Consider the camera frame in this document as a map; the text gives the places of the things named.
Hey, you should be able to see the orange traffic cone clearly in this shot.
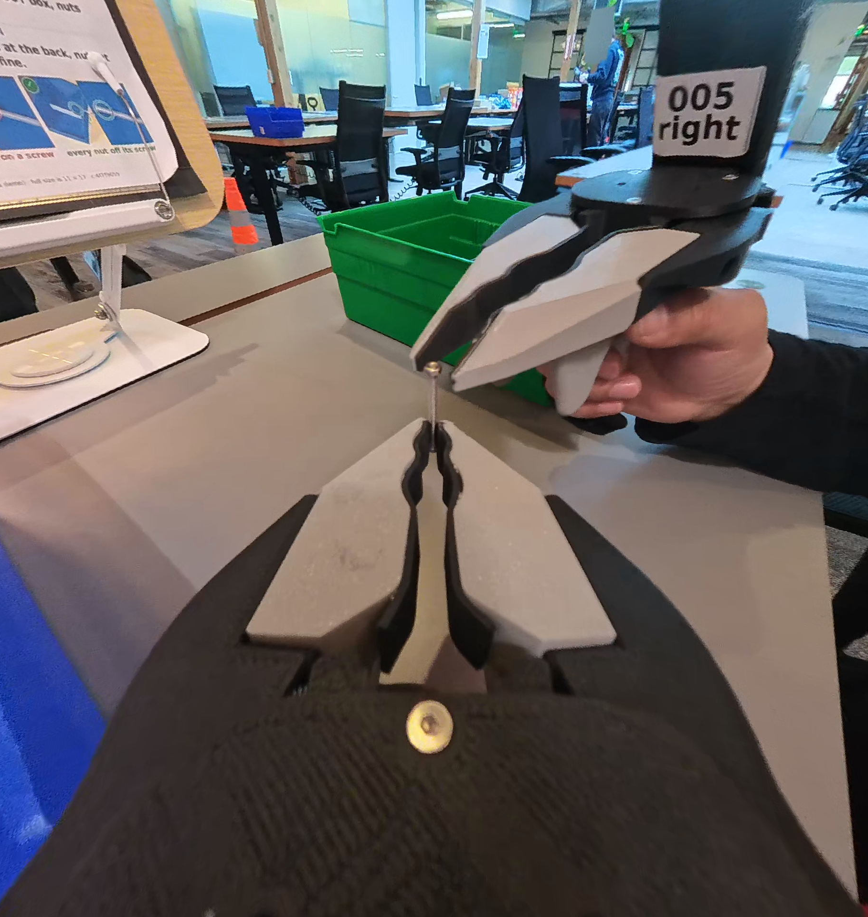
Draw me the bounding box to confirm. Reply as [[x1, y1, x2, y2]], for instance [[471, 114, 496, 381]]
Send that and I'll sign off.
[[222, 177, 259, 246]]

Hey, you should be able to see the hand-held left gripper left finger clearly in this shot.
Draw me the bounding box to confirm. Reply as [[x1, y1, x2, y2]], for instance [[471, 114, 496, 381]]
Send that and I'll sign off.
[[246, 417, 433, 674]]

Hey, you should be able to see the wood-topped office table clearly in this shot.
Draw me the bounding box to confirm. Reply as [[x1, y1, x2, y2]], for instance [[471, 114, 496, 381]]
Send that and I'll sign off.
[[208, 125, 406, 248]]

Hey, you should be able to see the person's office chair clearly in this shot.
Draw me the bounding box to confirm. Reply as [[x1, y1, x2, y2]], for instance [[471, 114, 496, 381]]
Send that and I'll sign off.
[[824, 494, 868, 649]]

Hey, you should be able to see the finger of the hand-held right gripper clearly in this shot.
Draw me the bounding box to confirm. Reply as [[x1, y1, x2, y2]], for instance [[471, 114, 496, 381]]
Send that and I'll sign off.
[[409, 213, 585, 373], [450, 228, 701, 418]]

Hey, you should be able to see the small blue bin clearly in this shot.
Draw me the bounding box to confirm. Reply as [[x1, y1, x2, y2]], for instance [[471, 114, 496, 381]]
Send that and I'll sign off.
[[245, 105, 306, 139]]

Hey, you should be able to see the white and wooden document stand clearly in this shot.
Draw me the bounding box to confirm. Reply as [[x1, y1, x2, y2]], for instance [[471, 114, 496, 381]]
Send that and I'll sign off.
[[0, 0, 223, 452]]

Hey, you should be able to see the large blue plastic bin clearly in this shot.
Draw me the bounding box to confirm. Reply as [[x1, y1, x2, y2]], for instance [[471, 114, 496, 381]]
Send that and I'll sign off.
[[0, 501, 109, 917]]

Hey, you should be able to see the person's right forearm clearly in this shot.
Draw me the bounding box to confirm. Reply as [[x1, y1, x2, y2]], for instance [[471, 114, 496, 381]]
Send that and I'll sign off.
[[635, 330, 868, 502]]

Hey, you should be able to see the green plastic bin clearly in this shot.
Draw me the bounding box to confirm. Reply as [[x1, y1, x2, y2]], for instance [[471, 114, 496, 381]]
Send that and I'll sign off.
[[318, 190, 553, 408]]

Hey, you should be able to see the person's lap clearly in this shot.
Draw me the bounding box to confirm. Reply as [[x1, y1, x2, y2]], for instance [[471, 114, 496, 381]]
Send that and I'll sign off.
[[835, 645, 868, 917]]

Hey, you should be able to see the wood-edged office table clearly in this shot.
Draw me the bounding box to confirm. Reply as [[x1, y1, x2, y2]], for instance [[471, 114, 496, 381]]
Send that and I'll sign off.
[[556, 143, 657, 191]]

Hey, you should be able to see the black backing board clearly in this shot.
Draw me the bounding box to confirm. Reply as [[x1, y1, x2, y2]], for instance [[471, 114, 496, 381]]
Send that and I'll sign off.
[[108, 0, 206, 226]]

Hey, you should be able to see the person's right hand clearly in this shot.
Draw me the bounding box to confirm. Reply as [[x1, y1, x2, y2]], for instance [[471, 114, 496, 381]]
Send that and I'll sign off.
[[538, 287, 775, 424]]

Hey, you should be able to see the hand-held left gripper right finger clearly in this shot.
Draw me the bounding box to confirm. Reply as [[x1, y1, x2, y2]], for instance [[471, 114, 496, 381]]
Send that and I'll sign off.
[[434, 420, 616, 671]]

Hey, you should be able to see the grey desk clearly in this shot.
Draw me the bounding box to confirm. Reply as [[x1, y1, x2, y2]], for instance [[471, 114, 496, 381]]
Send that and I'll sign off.
[[0, 233, 857, 917]]

